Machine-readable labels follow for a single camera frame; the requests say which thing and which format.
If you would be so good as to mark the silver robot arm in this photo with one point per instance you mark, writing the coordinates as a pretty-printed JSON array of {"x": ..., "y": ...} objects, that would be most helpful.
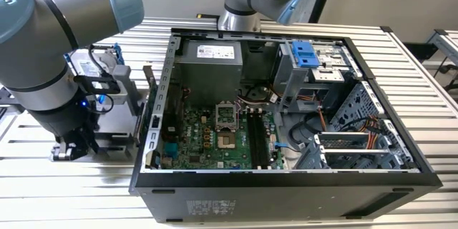
[{"x": 79, "y": 11}]

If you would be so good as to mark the black RAM slot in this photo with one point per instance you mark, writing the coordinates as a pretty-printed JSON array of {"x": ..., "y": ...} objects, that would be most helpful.
[
  {"x": 257, "y": 140},
  {"x": 253, "y": 140},
  {"x": 261, "y": 140},
  {"x": 265, "y": 140}
]

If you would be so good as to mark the grey parts rack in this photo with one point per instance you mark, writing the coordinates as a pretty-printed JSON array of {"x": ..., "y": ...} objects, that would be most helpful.
[{"x": 122, "y": 111}]

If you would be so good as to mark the hard disk in blue carrier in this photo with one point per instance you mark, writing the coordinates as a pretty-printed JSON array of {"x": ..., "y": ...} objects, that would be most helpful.
[{"x": 107, "y": 60}]

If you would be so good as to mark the green graphics card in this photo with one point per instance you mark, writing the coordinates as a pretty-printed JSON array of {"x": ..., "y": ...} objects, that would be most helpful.
[{"x": 152, "y": 92}]

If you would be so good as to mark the teal board connector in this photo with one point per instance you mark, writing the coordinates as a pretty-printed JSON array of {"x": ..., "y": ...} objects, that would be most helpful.
[{"x": 171, "y": 150}]

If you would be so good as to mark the grey power supply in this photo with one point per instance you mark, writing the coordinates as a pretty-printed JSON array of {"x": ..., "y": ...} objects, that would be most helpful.
[{"x": 211, "y": 78}]

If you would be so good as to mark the CPU socket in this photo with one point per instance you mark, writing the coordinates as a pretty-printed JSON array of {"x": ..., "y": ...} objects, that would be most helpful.
[{"x": 226, "y": 140}]

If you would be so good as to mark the green motherboard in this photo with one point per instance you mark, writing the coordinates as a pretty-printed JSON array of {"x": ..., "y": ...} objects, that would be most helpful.
[{"x": 233, "y": 156}]

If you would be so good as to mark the black PC case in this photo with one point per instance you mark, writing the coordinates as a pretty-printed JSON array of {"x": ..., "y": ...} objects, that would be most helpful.
[{"x": 250, "y": 202}]

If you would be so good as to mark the blue plastic drive latch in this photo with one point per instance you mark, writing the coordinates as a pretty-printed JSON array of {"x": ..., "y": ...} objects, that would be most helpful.
[{"x": 303, "y": 54}]

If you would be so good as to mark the grey metal disk bay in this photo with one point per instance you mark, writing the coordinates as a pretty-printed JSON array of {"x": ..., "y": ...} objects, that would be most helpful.
[{"x": 350, "y": 151}]

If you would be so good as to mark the aluminium frame side table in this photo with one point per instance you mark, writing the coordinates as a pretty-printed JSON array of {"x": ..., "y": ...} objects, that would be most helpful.
[{"x": 442, "y": 37}]

